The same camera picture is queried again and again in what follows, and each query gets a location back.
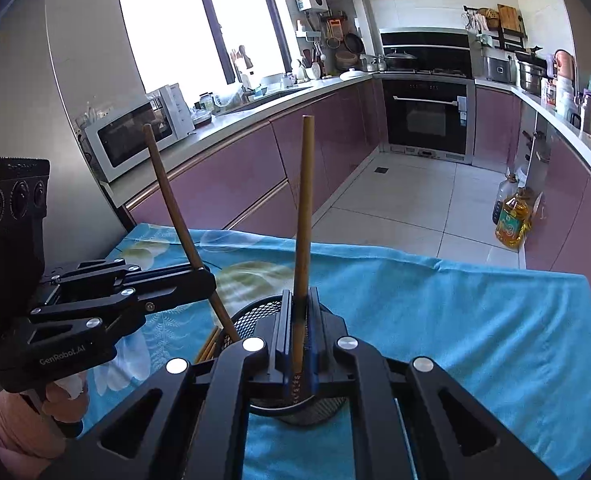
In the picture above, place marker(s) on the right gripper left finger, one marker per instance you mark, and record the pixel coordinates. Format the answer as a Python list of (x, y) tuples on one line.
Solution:
[(190, 422)]

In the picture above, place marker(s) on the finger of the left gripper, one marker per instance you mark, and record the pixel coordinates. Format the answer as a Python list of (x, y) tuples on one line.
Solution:
[(97, 294)]

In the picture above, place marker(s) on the bamboo chopstick four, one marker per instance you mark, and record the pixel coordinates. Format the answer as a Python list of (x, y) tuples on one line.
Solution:
[(209, 348)]

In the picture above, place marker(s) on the bamboo chopstick two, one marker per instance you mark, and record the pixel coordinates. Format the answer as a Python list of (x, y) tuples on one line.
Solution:
[(182, 230)]

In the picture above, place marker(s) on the bamboo chopstick three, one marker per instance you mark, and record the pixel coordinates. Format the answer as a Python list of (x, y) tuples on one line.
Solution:
[(198, 357)]

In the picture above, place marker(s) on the bamboo chopstick one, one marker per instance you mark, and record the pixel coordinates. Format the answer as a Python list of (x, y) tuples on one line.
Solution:
[(303, 252)]

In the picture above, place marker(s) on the left hand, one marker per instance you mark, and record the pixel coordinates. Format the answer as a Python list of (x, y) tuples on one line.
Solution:
[(28, 444)]

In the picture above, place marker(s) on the black mesh pen holder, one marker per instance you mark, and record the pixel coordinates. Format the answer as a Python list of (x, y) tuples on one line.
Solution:
[(296, 404)]

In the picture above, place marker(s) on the blue floral tablecloth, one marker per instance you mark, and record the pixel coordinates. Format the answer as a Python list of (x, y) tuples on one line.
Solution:
[(518, 341)]

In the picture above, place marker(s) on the white microwave oven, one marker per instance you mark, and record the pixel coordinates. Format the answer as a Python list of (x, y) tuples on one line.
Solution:
[(117, 141)]

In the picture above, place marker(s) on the yellow cooking oil bottle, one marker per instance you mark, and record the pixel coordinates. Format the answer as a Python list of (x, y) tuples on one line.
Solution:
[(514, 220)]

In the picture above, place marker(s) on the pink lower cabinets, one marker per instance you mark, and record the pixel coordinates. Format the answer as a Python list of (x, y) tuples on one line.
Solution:
[(244, 174)]

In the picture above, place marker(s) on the window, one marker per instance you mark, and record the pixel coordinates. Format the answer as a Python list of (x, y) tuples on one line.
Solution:
[(205, 45)]

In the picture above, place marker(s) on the black built-in oven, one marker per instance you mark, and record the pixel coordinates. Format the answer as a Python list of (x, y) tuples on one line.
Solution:
[(430, 116)]

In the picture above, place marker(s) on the black wok with lid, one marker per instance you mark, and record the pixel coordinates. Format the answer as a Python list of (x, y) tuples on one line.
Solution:
[(400, 61)]

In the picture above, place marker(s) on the steel stock pot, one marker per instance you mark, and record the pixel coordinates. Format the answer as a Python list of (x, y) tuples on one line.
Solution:
[(531, 71)]

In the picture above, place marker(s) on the pink thermos jug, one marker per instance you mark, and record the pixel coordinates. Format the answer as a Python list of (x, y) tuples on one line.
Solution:
[(564, 64)]

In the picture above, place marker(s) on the black range hood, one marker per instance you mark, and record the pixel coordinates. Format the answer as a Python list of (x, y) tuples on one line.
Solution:
[(444, 52)]

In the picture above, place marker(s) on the black camera box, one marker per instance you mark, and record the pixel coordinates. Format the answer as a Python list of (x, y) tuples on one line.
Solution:
[(23, 208)]

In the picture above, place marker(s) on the black wall shelf rack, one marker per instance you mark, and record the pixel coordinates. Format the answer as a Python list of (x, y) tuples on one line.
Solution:
[(501, 27)]

